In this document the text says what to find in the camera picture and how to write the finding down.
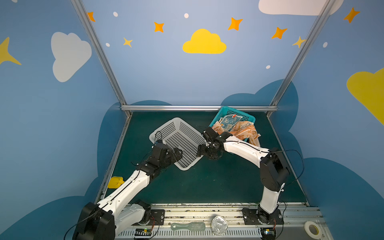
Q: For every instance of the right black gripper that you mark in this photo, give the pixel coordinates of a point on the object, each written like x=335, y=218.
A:
x=205, y=148

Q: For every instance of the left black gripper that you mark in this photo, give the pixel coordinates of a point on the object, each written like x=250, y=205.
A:
x=173, y=154

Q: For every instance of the white perforated plastic basket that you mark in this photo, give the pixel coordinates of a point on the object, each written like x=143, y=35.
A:
x=176, y=133

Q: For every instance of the orange white patterned towel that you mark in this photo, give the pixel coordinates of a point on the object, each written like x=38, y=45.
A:
x=243, y=130

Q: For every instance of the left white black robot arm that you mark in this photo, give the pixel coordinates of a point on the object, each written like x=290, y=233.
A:
x=111, y=215

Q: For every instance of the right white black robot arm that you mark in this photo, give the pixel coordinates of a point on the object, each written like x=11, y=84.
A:
x=274, y=168

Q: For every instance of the blue patterned towel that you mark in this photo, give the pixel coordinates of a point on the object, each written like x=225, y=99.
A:
x=229, y=121

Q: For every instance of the teal perforated plastic basket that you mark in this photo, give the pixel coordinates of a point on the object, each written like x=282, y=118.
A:
x=229, y=111

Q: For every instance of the yellow plastic scoop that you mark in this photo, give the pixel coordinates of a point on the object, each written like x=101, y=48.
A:
x=115, y=182

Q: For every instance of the green plastic brush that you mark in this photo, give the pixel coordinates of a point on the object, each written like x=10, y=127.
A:
x=194, y=226

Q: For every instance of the left small circuit board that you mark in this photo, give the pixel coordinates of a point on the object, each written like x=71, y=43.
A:
x=145, y=234

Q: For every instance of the small circuit board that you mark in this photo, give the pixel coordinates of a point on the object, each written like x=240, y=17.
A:
x=268, y=234
x=145, y=234

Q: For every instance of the right small circuit board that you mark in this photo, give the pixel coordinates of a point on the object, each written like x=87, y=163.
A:
x=268, y=234

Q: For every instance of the white tape roll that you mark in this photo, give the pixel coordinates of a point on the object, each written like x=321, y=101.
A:
x=313, y=230

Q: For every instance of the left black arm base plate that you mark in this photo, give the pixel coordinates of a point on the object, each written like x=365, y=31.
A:
x=152, y=217

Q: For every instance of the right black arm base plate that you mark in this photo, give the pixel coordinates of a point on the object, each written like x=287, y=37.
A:
x=252, y=216

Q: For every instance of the aluminium front rail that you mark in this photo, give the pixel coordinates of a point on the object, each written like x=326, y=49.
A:
x=294, y=214

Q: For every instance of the aluminium frame right post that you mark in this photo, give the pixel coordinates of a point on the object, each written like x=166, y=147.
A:
x=311, y=38

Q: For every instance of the aluminium frame post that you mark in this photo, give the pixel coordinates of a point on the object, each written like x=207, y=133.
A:
x=88, y=26
x=311, y=38

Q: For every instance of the aluminium frame left post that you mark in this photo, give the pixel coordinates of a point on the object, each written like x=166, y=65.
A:
x=88, y=26

